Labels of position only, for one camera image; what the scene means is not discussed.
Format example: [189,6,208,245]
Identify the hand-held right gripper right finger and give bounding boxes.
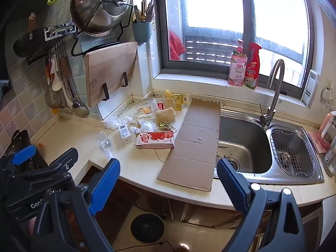
[217,158,305,252]

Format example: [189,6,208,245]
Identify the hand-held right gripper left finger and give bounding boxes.
[31,158,121,252]

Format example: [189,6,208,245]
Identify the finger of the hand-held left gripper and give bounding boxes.
[39,148,79,174]
[0,130,37,166]

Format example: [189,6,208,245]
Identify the clear plastic bottle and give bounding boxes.
[96,131,114,156]

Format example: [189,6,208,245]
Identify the small white box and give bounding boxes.
[118,125,132,145]

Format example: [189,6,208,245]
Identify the round bin with pale rim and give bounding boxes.
[130,212,165,243]

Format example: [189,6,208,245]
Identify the plastic bag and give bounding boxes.
[130,119,158,134]
[104,115,132,130]

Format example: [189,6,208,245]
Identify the red carton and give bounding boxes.
[135,130,175,149]

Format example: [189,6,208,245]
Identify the gold wrapper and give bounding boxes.
[157,121,177,133]

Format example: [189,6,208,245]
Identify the clear plastic tray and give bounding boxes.
[134,98,168,118]

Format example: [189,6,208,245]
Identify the wooden cabinet door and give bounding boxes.
[76,160,137,242]
[136,189,247,227]

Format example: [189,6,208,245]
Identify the steel sink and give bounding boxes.
[214,108,324,184]

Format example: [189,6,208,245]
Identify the steel ladle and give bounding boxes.
[59,55,90,118]

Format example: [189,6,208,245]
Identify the cardboard sheet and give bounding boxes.
[157,99,221,192]

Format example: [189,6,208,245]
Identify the mesh strainer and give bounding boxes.
[45,66,63,109]

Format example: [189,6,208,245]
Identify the white rice paddle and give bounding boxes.
[51,58,62,91]

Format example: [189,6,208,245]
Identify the dried noodle block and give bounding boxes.
[155,107,177,126]

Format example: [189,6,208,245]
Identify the grey kettle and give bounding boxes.
[323,139,336,177]

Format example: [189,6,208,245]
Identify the wooden cutting board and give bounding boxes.
[84,41,139,108]

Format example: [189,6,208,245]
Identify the pink appliance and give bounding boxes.
[308,112,336,154]

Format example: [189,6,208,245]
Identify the yellow box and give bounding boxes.
[164,90,191,111]

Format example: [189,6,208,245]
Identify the steel faucet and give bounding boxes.
[259,59,285,126]

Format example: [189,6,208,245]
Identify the pink dish soap bottle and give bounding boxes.
[227,39,248,87]

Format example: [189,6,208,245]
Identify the red spray bottle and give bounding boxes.
[244,42,262,90]

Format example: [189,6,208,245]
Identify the blue utensil holder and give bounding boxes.
[133,22,153,46]

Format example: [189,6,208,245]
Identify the red cloth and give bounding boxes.
[169,30,185,61]

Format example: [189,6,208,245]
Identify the steel pot lid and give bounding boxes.
[70,0,133,37]

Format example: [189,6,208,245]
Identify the dark framed window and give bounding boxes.
[155,0,314,96]

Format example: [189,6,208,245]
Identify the bundle of kitchen utensils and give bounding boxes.
[133,0,156,24]

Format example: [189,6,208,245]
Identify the thin wire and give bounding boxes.
[154,148,166,163]

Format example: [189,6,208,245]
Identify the wire sink basket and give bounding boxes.
[270,129,315,177]

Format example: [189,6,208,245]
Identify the black floor cable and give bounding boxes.
[115,240,179,252]

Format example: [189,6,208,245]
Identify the black wall rack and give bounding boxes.
[71,0,134,103]

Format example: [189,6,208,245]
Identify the white wall cover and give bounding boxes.
[301,70,319,108]

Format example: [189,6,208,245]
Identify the silver hook rail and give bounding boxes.
[44,22,76,42]

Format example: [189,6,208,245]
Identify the white wall socket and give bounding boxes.
[322,77,334,103]

